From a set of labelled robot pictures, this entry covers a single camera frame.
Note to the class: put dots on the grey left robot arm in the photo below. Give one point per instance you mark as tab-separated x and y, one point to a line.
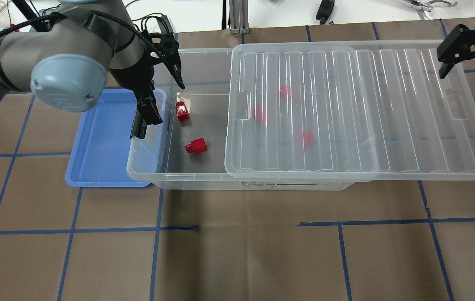
64	58

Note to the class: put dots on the red block under lid top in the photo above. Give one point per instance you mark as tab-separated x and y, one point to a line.
285	92

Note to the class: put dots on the clear plastic storage box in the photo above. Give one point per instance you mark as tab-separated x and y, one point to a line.
161	158

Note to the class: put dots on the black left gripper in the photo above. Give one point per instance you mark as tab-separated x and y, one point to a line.
130	77

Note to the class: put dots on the blue plastic tray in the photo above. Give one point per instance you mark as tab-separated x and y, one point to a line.
102	144

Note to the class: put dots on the black tool on bench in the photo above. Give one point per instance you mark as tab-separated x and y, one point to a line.
324	11

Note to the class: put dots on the red block upright in box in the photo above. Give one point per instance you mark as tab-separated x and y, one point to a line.
182	112

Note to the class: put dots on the red block lying in box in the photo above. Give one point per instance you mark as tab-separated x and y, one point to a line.
196	146

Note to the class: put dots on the red block under lid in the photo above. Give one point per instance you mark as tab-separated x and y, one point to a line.
285	92
259	115
308	138

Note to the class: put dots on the aluminium frame post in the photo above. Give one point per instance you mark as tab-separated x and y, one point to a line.
239	17

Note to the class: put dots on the metal pliers on bench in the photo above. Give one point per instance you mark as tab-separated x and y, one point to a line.
429	5

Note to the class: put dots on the red block under lid left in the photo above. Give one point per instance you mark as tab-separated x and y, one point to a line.
259	115

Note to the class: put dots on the clear plastic box lid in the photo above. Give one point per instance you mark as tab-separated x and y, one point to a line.
378	110

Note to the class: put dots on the red block under lid right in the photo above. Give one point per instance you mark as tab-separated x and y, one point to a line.
308	138

